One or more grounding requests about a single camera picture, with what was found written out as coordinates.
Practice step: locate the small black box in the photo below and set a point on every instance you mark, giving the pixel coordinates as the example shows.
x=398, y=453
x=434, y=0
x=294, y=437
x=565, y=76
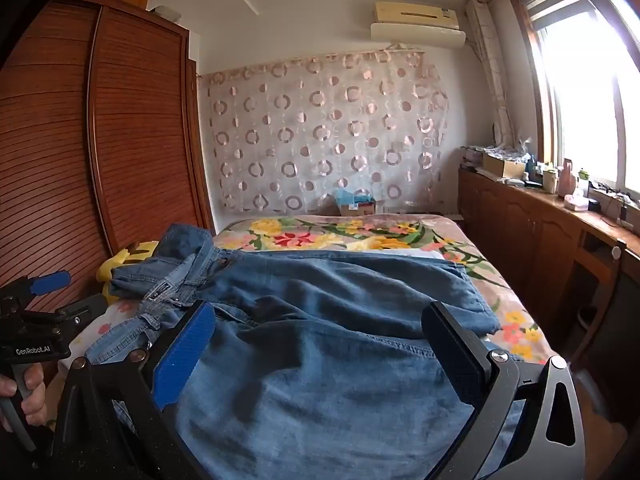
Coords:
x=594, y=205

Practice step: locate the small printed cardboard box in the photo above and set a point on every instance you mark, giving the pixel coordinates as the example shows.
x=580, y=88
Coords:
x=360, y=208

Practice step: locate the person's left hand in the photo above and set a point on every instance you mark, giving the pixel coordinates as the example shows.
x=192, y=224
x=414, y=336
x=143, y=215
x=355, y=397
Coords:
x=30, y=400

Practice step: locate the white bundle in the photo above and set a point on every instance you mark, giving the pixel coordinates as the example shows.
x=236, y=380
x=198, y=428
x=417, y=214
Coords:
x=164, y=11

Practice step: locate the pile of packets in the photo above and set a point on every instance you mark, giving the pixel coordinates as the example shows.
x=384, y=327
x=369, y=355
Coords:
x=480, y=152

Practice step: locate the white jar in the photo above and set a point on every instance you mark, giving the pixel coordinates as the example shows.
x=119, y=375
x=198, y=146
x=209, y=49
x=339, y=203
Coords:
x=550, y=181

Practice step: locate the blue bottle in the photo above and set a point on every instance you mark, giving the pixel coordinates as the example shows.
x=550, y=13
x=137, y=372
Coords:
x=531, y=166

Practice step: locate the patterned window curtain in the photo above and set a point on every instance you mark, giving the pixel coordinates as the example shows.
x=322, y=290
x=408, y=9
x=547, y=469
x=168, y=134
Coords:
x=492, y=70

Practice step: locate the blue plastic bag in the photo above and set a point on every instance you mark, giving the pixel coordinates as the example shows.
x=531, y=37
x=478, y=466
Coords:
x=350, y=196

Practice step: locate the circle patterned wall cloth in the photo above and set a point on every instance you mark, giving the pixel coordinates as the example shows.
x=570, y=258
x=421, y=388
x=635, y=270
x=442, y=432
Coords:
x=325, y=130

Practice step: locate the pink tissue box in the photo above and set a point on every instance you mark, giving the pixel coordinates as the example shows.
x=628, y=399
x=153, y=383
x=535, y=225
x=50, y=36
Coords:
x=576, y=202

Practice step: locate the green capped bottle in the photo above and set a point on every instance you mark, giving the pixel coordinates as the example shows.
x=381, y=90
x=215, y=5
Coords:
x=583, y=182

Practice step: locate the pink bottle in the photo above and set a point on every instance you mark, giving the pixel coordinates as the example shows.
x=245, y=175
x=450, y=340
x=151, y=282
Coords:
x=568, y=177

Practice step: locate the blue denim pants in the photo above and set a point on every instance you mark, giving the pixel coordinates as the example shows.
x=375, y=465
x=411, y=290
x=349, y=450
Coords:
x=325, y=310

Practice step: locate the window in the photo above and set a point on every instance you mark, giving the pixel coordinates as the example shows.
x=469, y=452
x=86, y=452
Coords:
x=585, y=85

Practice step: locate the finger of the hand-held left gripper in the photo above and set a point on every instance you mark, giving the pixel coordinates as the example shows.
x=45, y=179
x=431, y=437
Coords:
x=47, y=282
x=85, y=310

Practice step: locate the yellow plush toy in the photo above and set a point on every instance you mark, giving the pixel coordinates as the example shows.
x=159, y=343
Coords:
x=132, y=255

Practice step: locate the white round knob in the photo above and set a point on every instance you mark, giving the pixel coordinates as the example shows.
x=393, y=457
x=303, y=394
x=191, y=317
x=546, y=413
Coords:
x=618, y=252

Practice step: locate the open cardboard box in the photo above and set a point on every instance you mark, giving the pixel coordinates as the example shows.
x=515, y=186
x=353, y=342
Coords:
x=502, y=166

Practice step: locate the long wooden cabinet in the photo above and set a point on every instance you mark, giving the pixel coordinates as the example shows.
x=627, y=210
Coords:
x=520, y=240

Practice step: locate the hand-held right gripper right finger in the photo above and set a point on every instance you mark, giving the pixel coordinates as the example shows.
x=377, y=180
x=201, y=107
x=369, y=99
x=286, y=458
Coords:
x=450, y=355

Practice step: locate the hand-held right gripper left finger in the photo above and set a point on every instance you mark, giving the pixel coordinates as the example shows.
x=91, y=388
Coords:
x=185, y=355

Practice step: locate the wooden slatted wardrobe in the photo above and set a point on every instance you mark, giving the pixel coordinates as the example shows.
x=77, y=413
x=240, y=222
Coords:
x=140, y=135

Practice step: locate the beige wall air conditioner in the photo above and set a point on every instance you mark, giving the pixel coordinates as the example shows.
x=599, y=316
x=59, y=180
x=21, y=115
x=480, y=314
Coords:
x=415, y=14

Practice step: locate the floral bed blanket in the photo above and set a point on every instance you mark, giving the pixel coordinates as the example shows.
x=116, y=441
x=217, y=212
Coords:
x=350, y=232

